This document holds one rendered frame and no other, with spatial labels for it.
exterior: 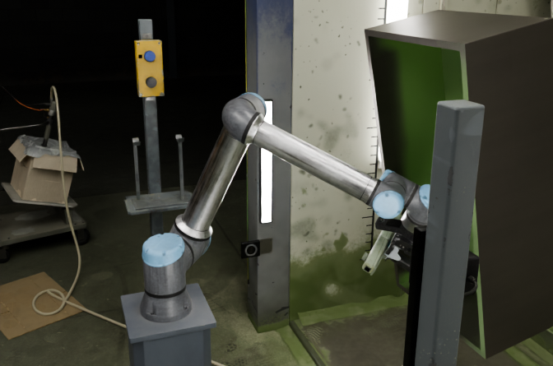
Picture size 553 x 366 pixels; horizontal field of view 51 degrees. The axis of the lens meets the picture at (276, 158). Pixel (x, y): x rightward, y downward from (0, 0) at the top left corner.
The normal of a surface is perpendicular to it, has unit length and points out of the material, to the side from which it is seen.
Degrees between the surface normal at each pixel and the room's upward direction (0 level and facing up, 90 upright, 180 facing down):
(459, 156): 90
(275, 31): 90
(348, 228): 90
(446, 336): 90
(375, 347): 0
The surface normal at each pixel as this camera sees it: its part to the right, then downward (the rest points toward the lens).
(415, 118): 0.37, 0.27
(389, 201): -0.22, 0.30
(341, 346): 0.00, -0.96
